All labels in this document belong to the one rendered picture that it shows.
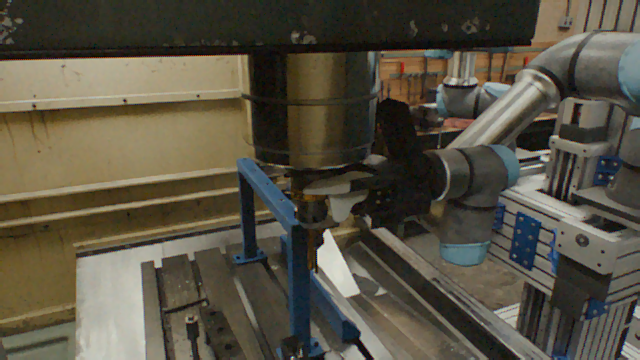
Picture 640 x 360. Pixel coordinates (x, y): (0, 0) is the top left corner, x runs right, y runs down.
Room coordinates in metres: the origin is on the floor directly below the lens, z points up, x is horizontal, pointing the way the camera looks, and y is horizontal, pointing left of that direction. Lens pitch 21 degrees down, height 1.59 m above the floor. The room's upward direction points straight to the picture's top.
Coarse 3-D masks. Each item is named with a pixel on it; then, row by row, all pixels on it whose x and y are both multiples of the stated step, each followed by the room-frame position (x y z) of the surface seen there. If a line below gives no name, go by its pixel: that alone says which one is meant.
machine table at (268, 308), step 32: (224, 256) 1.21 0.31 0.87; (160, 288) 1.04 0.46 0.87; (192, 288) 0.99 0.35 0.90; (224, 288) 0.99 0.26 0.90; (256, 288) 0.99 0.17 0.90; (256, 320) 0.87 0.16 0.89; (288, 320) 0.86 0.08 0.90; (320, 320) 0.86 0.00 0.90; (160, 352) 0.75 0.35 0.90; (256, 352) 0.75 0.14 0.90; (352, 352) 0.75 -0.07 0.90; (384, 352) 0.75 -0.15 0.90
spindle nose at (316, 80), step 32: (256, 64) 0.43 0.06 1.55; (288, 64) 0.41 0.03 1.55; (320, 64) 0.41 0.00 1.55; (352, 64) 0.42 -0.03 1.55; (256, 96) 0.43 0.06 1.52; (288, 96) 0.41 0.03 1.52; (320, 96) 0.41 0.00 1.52; (352, 96) 0.43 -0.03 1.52; (256, 128) 0.43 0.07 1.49; (288, 128) 0.41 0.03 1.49; (320, 128) 0.41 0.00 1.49; (352, 128) 0.43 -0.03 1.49; (256, 160) 0.44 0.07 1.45; (288, 160) 0.42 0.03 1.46; (320, 160) 0.41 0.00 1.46; (352, 160) 0.43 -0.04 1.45
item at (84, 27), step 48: (0, 0) 0.28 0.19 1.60; (48, 0) 0.29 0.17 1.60; (96, 0) 0.30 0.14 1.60; (144, 0) 0.31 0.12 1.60; (192, 0) 0.32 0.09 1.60; (240, 0) 0.34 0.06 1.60; (288, 0) 0.35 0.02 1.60; (336, 0) 0.37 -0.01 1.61; (384, 0) 0.38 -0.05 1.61; (432, 0) 0.40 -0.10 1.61; (480, 0) 0.42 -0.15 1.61; (528, 0) 0.45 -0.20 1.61; (0, 48) 0.28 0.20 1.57; (48, 48) 0.29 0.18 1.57; (96, 48) 0.30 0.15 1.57; (144, 48) 0.31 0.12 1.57; (192, 48) 0.33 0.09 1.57; (240, 48) 0.34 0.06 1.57; (288, 48) 0.35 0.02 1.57; (336, 48) 0.37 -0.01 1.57; (384, 48) 0.39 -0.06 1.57; (432, 48) 0.41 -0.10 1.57; (480, 48) 0.43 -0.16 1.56
